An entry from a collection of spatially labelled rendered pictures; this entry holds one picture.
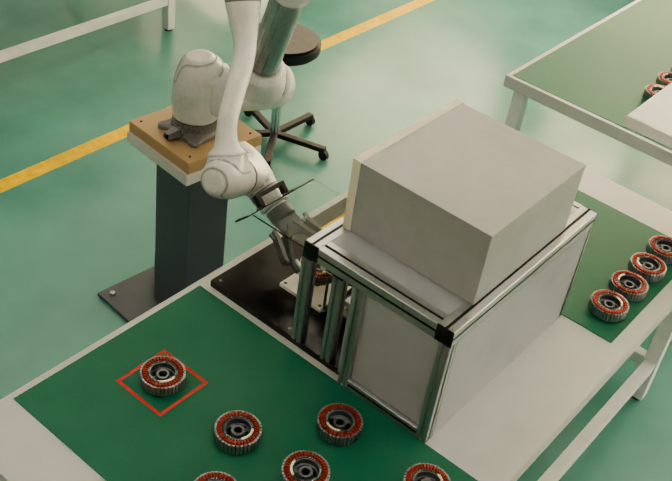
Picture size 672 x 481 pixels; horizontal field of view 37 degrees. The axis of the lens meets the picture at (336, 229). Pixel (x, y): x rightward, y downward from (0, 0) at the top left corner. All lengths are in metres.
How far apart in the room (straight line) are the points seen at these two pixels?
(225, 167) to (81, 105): 2.49
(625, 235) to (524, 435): 1.00
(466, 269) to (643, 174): 2.99
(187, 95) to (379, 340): 1.19
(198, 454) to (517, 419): 0.81
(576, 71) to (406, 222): 2.06
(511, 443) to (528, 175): 0.66
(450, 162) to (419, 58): 3.38
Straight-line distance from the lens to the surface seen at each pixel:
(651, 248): 3.27
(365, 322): 2.41
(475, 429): 2.55
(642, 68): 4.43
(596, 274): 3.13
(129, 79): 5.23
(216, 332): 2.66
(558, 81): 4.14
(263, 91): 3.23
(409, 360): 2.38
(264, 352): 2.62
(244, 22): 2.76
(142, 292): 3.88
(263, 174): 2.74
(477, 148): 2.47
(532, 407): 2.65
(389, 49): 5.79
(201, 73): 3.20
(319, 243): 2.39
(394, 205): 2.32
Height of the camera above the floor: 2.59
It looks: 37 degrees down
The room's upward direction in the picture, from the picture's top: 9 degrees clockwise
